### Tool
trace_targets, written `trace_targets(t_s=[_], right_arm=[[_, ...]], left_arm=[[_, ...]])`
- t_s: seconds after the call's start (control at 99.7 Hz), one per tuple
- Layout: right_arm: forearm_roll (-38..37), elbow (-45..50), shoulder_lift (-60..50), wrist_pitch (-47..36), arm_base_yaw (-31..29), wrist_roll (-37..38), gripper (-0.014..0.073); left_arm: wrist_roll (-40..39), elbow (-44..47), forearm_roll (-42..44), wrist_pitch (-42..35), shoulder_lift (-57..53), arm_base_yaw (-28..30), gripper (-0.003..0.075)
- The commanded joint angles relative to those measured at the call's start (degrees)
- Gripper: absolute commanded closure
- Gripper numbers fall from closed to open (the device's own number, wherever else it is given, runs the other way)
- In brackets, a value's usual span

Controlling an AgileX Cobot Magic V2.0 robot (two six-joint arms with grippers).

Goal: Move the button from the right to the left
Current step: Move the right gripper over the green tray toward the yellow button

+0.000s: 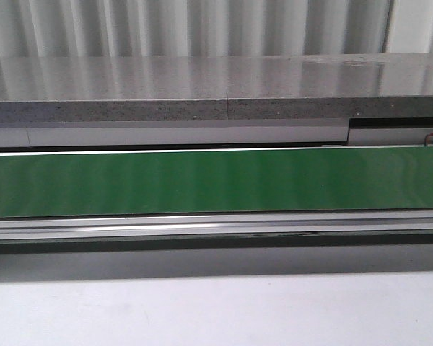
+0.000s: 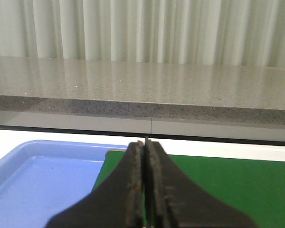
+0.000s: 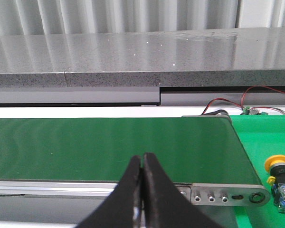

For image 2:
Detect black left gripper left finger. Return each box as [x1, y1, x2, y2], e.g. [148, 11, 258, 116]
[46, 141, 143, 228]

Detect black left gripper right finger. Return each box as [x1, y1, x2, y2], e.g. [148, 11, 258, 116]
[144, 139, 257, 228]

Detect blue plastic tray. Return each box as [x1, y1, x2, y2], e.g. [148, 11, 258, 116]
[0, 140, 125, 228]

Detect green conveyor belt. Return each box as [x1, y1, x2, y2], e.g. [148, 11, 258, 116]
[92, 150, 285, 228]

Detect grey speckled stone counter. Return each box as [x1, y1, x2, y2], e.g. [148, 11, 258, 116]
[0, 57, 285, 125]

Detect white pleated curtain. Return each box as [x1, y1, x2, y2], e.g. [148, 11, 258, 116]
[0, 0, 285, 67]

